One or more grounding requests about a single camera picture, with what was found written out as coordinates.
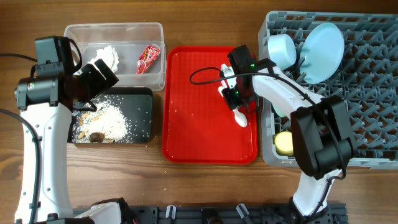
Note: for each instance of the green bowl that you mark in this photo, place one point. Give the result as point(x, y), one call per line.
point(279, 112)

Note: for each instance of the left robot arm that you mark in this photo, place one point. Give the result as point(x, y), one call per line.
point(56, 87)

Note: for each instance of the rice food leftovers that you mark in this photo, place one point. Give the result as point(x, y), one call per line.
point(104, 123)

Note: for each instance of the red snack wrapper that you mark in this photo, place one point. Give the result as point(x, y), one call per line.
point(147, 58)

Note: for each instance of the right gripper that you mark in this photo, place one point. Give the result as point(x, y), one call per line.
point(232, 102)

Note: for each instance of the light blue plate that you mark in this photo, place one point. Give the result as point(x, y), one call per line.
point(322, 53)

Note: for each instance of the yellow plastic cup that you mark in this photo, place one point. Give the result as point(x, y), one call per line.
point(283, 143)

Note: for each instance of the black waste tray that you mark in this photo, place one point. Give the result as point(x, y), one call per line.
point(140, 105)

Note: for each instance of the clear plastic bin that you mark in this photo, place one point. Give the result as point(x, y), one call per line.
point(129, 41)

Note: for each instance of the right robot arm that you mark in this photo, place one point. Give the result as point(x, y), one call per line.
point(322, 136)

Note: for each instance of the grey dishwasher rack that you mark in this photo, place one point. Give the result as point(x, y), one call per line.
point(366, 78)

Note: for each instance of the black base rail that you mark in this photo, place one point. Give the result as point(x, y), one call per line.
point(274, 213)

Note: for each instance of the blue bowl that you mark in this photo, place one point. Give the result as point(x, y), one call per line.
point(282, 51)

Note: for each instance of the white plastic spoon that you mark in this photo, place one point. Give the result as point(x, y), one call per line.
point(239, 117)

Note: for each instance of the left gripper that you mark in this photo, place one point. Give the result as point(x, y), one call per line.
point(101, 85)

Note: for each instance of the red serving tray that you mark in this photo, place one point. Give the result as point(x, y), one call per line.
point(198, 126)

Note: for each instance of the white napkin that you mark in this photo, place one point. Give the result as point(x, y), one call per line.
point(109, 56)

